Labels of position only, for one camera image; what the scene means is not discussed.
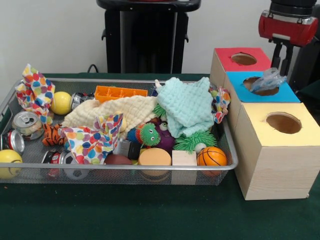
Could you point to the wooden box with three holes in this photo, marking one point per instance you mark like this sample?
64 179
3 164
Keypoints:
275 170

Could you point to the plain wooden cube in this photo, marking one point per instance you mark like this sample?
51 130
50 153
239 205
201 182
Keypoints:
184 158

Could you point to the yellow smiley ball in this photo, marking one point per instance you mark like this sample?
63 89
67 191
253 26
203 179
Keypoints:
8 160

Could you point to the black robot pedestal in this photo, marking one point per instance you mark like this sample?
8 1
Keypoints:
147 37

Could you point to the colourful polka dot paper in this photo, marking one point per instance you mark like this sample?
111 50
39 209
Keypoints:
37 87
87 142

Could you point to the neighbouring green table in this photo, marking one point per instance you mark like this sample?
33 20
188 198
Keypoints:
312 92

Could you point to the mint green knitted cloth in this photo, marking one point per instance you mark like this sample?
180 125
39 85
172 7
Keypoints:
185 107

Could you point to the dark green tablecloth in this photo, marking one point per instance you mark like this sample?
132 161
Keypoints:
150 212

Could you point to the orange plastic building block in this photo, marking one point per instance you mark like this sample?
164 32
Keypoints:
120 93

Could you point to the silver can with pull tab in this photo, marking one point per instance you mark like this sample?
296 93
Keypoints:
26 123

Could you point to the orange toy basketball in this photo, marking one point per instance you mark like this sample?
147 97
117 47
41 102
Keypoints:
212 156

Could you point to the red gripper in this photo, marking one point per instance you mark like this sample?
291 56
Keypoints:
287 28

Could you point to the orange foam disc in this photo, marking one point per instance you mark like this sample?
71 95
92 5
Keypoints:
155 157

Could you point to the clear plastic wrapper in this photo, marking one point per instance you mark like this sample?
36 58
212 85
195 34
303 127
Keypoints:
267 80

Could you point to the cream knitted cloth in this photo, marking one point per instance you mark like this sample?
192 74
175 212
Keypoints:
112 107

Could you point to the black flat panel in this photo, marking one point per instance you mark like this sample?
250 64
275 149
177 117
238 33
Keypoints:
308 65

